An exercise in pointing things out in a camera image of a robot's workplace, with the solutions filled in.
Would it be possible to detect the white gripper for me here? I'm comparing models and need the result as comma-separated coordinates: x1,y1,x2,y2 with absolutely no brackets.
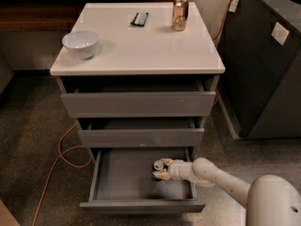
152,158,192,181

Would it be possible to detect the blue pepsi can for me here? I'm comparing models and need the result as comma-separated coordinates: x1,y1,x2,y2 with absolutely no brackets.
152,160,165,182

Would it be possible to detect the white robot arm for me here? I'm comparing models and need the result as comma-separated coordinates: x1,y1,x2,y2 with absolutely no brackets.
152,157,301,226

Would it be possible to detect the grey bottom drawer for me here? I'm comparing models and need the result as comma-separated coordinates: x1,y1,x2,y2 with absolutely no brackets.
81,148,204,214

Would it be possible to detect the grey drawer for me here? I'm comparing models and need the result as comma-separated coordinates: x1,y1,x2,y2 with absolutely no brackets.
61,84,215,118
81,148,204,214
78,118,204,148

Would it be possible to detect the grey drawer cabinet white top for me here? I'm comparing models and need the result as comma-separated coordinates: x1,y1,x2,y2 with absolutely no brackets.
50,1,227,162

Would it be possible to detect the grey middle drawer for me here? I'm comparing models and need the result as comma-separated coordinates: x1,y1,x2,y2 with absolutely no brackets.
78,118,204,148

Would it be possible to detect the grey top drawer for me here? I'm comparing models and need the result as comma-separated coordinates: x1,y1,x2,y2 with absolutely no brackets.
61,84,215,118

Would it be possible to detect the gold soda can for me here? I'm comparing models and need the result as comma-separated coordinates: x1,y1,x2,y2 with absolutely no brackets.
171,0,189,31

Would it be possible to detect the dark grey bin cabinet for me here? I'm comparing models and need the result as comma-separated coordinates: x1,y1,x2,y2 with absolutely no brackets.
217,0,301,139

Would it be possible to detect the white bowl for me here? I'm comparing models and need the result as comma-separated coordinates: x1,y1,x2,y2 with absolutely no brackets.
62,30,99,59

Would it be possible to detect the small black snack packet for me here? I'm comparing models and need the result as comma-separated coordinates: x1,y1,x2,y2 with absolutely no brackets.
131,12,149,27

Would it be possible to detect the white sticker on cabinet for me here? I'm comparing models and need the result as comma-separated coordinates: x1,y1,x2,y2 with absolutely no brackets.
271,23,290,45

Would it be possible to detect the white label tag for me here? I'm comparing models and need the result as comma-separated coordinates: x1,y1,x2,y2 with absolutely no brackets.
229,0,239,12

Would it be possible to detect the brown wooden shelf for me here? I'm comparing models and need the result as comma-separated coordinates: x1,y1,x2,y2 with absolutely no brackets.
0,0,172,32

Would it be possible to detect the orange cable on floor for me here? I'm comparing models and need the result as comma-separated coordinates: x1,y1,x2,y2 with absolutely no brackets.
31,123,93,226

